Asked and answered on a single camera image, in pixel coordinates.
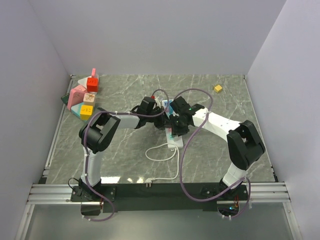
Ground teal flat block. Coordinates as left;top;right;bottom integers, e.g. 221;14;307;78
71;102;86;122

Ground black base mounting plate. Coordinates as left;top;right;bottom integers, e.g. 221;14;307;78
70;183;248;216

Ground white power strip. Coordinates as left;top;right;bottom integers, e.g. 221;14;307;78
161;100;184;151

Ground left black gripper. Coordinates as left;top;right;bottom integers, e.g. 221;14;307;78
146;106;171;129

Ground white power strip cable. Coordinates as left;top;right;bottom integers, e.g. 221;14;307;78
144;142;181;188

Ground beige cube socket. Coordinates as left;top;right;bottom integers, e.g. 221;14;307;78
83;93;96;107

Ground pink rounded socket block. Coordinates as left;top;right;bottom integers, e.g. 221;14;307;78
67;85;88;111

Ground white triangular adapter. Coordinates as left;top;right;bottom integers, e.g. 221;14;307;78
77;77;88;88

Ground pink upright plug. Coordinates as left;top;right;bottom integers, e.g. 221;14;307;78
91;68;97;78

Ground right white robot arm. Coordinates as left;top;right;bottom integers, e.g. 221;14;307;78
170;96;266;200

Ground blue plug adapter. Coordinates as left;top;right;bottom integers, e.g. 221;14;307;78
167;99;174;115

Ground yellow cube socket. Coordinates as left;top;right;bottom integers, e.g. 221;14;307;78
79;104;94;121

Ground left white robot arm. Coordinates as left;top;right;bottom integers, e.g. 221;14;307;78
79;96;169;201

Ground aluminium rail frame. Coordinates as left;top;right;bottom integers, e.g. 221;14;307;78
15;182;303;240

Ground red cube socket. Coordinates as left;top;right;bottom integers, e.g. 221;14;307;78
86;77;99;93

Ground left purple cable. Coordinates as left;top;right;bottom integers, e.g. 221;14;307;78
82;89;171;222

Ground small yellow plug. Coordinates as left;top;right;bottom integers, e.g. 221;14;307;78
213;84;223;93

